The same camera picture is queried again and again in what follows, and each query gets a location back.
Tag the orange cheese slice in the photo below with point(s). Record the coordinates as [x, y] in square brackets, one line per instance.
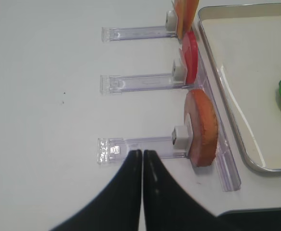
[190, 8]
[179, 10]

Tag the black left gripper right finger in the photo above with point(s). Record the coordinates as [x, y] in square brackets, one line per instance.
[167, 206]

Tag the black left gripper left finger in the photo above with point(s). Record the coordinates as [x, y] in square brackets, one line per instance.
[117, 207]

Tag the silver metal tray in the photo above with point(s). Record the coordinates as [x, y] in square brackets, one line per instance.
[244, 47]

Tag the clear tomato holder track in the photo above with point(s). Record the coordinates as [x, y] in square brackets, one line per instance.
[119, 84]

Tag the white pusher block tomato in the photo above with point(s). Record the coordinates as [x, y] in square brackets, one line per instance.
[179, 70]

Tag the clear left bun holder track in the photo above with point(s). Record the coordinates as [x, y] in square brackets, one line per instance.
[115, 150]

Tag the white pusher block bun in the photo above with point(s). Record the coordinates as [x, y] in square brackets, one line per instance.
[182, 137]

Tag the orange cheese slice back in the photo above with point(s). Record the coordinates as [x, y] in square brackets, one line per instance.
[179, 10]

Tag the red tomato slice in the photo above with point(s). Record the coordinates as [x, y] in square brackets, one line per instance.
[190, 55]

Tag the left bun slice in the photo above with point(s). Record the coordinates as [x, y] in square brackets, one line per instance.
[200, 109]

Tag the clear cheese holder track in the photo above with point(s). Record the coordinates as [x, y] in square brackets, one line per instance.
[109, 34]

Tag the white pusher block cheese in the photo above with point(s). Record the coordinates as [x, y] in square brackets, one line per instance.
[171, 21]

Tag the orange cheese slice front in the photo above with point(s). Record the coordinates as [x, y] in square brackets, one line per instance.
[190, 8]

